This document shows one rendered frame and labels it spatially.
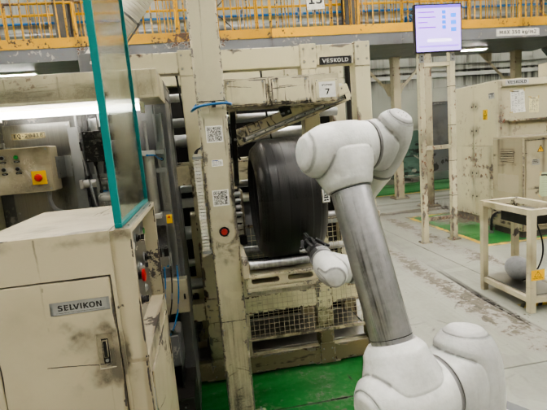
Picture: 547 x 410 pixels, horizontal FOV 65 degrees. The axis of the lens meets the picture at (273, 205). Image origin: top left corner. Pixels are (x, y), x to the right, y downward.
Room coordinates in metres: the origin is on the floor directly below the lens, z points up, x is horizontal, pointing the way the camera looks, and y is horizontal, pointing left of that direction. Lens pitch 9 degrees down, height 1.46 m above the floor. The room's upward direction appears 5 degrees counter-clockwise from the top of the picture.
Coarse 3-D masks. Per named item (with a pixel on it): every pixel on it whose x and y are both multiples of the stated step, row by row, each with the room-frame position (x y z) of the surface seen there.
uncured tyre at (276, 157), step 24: (264, 144) 1.98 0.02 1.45; (288, 144) 1.96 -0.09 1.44; (264, 168) 1.86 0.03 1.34; (288, 168) 1.85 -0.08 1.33; (264, 192) 1.82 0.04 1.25; (288, 192) 1.81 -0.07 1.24; (312, 192) 1.82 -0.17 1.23; (264, 216) 1.82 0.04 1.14; (288, 216) 1.80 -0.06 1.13; (312, 216) 1.82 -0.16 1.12; (264, 240) 1.88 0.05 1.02; (288, 240) 1.85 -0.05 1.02
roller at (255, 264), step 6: (270, 258) 1.94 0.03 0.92; (276, 258) 1.93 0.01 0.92; (282, 258) 1.93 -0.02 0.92; (288, 258) 1.93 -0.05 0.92; (294, 258) 1.94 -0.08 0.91; (300, 258) 1.94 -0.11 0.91; (306, 258) 1.94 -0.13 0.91; (252, 264) 1.90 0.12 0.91; (258, 264) 1.91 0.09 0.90; (264, 264) 1.91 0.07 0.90; (270, 264) 1.91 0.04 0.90; (276, 264) 1.92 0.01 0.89; (282, 264) 1.93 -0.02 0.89; (288, 264) 1.93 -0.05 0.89; (294, 264) 1.95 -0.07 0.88
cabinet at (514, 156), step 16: (496, 144) 5.66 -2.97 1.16; (512, 144) 5.36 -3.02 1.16; (528, 144) 5.19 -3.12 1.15; (544, 144) 5.22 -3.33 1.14; (496, 160) 5.66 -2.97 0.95; (512, 160) 5.36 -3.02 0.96; (528, 160) 5.19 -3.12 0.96; (544, 160) 5.22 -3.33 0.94; (496, 176) 5.66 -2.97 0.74; (512, 176) 5.36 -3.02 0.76; (528, 176) 5.19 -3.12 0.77; (544, 176) 5.22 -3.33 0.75; (496, 192) 5.66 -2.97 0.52; (512, 192) 5.36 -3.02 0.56; (528, 192) 5.19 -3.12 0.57; (544, 192) 5.22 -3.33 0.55; (496, 224) 5.67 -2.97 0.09; (544, 224) 5.22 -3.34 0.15
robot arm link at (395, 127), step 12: (396, 108) 1.14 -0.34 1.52; (372, 120) 1.13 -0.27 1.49; (384, 120) 1.11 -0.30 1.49; (396, 120) 1.10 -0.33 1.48; (408, 120) 1.10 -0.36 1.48; (384, 132) 1.10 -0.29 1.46; (396, 132) 1.09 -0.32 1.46; (408, 132) 1.10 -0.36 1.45; (384, 144) 1.09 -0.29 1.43; (396, 144) 1.10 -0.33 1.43; (408, 144) 1.12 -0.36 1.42; (384, 156) 1.10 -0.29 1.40; (396, 156) 1.13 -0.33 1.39; (384, 168) 1.14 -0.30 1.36; (396, 168) 1.18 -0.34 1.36
